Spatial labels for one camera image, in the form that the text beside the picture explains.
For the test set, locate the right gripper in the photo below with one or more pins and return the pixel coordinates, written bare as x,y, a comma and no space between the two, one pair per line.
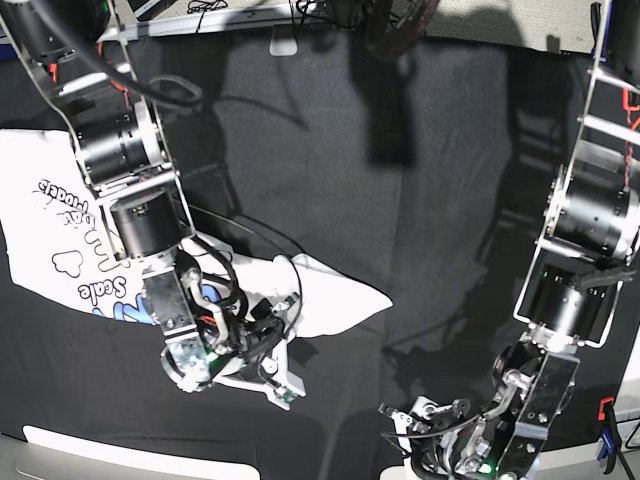
236,365

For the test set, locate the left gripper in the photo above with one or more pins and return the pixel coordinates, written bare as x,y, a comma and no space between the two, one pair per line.
426,434

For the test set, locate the white printed t-shirt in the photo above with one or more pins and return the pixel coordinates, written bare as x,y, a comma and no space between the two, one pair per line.
65,240

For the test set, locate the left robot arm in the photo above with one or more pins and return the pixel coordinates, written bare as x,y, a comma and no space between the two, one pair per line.
584,255

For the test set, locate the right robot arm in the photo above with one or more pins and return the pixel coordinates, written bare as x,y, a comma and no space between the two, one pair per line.
112,118

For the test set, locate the red clamp lower right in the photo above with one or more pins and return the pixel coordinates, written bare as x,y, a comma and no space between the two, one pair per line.
605,405

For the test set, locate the blue clamp lower right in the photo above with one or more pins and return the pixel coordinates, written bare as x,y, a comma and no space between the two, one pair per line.
611,443

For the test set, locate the black table cloth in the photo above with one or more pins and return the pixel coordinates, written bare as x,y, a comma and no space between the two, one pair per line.
426,179

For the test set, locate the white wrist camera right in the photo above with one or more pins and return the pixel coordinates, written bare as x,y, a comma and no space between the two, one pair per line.
282,385

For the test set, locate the camera mount pole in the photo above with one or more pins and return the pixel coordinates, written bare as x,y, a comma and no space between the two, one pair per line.
385,30

